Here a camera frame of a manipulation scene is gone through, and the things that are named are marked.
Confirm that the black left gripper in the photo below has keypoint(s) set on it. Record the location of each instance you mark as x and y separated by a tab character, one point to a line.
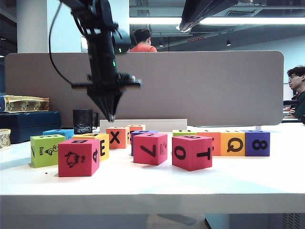
102	71

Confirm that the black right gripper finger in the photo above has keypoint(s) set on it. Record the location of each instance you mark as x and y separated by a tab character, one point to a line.
214	13
200	8

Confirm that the orange foam block with X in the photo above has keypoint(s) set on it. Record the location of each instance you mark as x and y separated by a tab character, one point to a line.
108	145

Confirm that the blue foam letter block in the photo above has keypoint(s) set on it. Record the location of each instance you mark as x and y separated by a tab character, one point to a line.
64	132

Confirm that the yellow foam block with A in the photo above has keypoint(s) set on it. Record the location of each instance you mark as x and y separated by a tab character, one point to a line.
107	155

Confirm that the purple foam block with R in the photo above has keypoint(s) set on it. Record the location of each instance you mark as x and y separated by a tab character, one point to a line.
153	131

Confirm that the pink foam block with 7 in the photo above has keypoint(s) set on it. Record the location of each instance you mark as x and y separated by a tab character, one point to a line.
140	158

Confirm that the green foam block with Duck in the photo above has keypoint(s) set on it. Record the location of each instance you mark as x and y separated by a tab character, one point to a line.
43	156

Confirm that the red ceiling sign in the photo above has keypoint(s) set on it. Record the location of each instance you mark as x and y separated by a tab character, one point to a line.
195	39

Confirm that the black mug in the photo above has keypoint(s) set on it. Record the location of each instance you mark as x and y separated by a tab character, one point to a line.
81	119

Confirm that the ceiling spot lamp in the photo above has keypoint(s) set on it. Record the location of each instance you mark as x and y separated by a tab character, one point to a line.
228	43

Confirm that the orange foam block with D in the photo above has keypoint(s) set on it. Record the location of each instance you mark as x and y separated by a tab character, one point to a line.
138	127

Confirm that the ceiling light strip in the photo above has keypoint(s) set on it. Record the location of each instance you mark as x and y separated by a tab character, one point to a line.
155	21

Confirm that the person in orange shirt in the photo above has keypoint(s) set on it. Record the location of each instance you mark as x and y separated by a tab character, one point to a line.
143	47

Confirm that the brown desk partition panel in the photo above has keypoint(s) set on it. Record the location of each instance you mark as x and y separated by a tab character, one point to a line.
190	83

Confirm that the pink foam block with Yak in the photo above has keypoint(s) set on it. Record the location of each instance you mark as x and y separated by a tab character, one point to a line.
78	170

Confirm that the navy blue case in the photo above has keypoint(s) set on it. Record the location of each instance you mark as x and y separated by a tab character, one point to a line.
28	126

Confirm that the long cream ornate box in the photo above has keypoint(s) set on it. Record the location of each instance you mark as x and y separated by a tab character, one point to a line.
23	99

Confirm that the green foam block with N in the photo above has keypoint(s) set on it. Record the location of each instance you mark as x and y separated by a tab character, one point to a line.
190	133

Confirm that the pink foam block with T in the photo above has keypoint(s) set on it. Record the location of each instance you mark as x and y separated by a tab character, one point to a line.
188	164

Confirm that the blue box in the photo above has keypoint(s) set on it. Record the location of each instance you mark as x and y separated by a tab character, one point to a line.
2	105

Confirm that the person with glasses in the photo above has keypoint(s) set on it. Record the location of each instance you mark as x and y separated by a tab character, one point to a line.
297	78

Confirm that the small cream ornate box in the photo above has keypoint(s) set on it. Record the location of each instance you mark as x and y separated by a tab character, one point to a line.
4	140

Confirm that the black chair armrest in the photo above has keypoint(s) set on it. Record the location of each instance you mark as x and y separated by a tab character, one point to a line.
289	102

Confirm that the orange foam block with I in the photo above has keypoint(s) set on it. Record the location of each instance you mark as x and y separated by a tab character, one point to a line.
215	148

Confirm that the yellow foam block with Q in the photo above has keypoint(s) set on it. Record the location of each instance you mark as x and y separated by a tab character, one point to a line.
224	152

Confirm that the dark round object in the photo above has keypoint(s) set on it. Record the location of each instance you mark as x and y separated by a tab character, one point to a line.
303	120

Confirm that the purple foam block with G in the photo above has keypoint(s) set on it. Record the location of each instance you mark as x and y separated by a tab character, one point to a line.
249	152

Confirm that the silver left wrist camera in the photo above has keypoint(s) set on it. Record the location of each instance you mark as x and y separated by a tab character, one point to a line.
134	79

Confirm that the framed wall sign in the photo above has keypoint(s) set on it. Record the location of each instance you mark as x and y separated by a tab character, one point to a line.
83	46

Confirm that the white partition foot bracket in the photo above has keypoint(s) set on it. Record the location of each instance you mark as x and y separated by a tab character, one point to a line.
258	128

